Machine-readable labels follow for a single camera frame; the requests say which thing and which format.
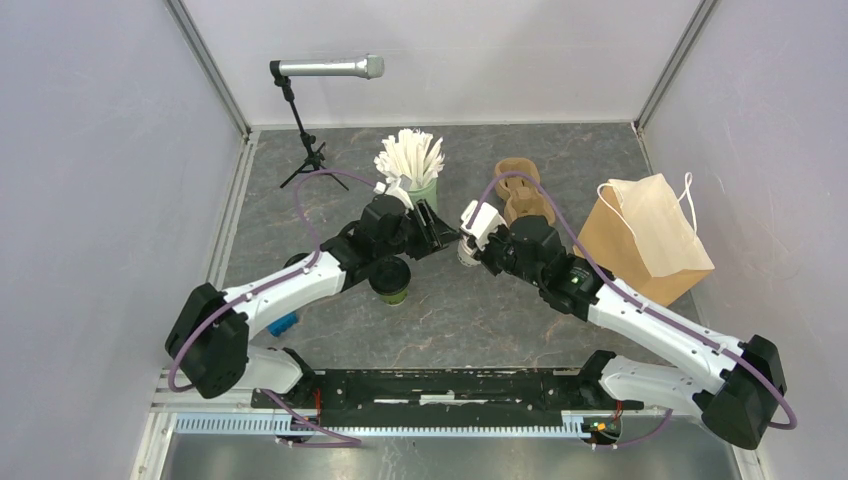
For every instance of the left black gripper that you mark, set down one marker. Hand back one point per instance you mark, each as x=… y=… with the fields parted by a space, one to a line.
x=435 y=235

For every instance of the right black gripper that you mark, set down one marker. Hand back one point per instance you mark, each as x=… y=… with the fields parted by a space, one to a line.
x=483 y=255

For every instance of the stack of white paper cups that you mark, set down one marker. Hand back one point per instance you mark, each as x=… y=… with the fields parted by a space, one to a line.
x=468 y=259

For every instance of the black plastic cup lid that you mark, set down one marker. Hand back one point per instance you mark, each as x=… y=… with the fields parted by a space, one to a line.
x=391 y=277

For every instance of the green paper coffee cup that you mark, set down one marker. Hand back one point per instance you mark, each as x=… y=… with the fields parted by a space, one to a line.
x=395 y=298

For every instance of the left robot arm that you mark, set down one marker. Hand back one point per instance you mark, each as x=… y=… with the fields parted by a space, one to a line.
x=210 y=340

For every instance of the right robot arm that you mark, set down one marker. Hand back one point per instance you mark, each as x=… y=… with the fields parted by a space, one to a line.
x=735 y=387

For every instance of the green straw holder cup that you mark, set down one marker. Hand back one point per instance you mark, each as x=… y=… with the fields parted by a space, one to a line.
x=428 y=193

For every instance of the brown cardboard cup carrier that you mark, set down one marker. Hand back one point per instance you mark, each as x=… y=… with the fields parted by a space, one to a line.
x=521 y=197

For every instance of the white paper straws bundle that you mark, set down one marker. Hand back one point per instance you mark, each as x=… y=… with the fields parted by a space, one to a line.
x=413 y=154

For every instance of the black tripod mic stand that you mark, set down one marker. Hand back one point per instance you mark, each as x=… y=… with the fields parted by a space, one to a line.
x=315 y=158

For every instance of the stacked spare black lids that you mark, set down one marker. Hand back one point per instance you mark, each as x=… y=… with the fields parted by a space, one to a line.
x=296 y=259

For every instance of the brown paper bag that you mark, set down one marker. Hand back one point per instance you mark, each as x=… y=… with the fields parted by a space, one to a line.
x=647 y=235

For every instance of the silver microphone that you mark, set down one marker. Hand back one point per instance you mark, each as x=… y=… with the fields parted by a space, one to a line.
x=365 y=67

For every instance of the red and blue block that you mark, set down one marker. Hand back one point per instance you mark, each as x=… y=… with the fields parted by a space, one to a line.
x=283 y=324

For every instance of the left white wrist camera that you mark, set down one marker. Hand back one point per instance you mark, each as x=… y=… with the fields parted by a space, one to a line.
x=396 y=187

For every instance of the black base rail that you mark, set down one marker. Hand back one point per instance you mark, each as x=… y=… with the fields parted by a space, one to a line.
x=523 y=397

